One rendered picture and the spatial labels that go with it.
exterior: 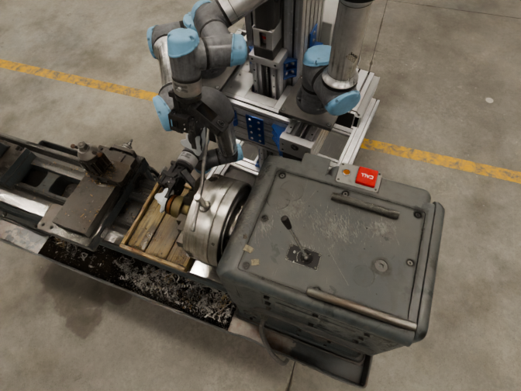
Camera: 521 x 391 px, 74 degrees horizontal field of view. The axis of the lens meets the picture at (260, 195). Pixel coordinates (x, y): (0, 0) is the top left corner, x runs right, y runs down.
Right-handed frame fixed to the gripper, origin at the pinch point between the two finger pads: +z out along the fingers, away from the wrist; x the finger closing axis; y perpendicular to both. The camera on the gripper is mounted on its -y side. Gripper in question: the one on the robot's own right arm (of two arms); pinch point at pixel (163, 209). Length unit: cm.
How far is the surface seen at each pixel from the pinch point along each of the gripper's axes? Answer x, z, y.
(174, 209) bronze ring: 3.0, -0.7, -5.0
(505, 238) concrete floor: -108, -97, -166
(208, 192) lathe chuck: 15.3, -5.5, -18.6
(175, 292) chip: -50, 19, 0
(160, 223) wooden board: -20.5, -0.4, 9.4
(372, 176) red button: 18, -27, -66
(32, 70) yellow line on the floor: -107, -122, 254
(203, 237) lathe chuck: 10.8, 7.5, -22.4
